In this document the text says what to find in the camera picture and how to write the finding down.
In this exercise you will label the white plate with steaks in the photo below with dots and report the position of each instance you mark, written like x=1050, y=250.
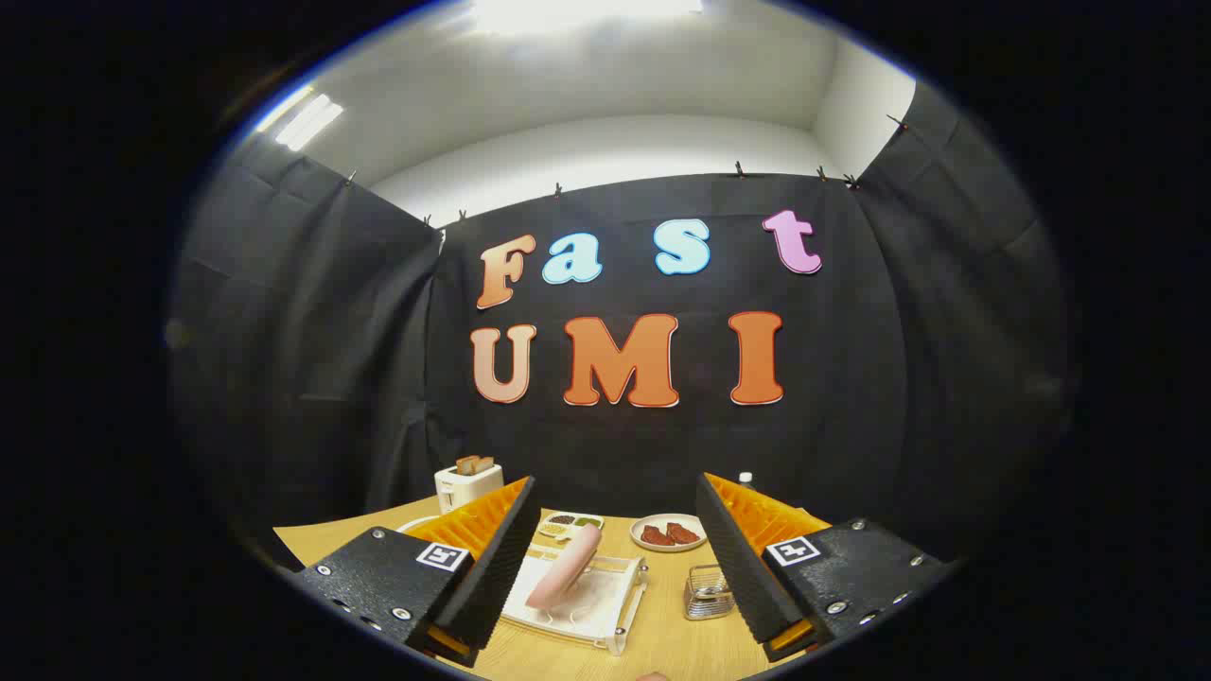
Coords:
x=668, y=547

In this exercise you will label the white divided dish with beans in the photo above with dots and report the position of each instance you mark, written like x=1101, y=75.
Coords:
x=572, y=522

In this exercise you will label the toast slices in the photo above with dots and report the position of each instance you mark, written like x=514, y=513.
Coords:
x=473, y=464

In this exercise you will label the ceiling light panel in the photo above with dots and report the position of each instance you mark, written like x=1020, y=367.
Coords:
x=303, y=121

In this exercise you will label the pink plate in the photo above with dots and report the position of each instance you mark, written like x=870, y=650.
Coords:
x=566, y=567

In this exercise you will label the brown steak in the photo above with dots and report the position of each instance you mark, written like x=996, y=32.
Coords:
x=656, y=536
x=683, y=532

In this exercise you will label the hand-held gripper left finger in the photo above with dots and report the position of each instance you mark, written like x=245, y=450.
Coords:
x=492, y=567

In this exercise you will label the white toaster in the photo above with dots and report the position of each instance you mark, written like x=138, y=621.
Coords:
x=464, y=487

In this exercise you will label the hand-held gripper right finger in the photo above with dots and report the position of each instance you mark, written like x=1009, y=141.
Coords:
x=738, y=567

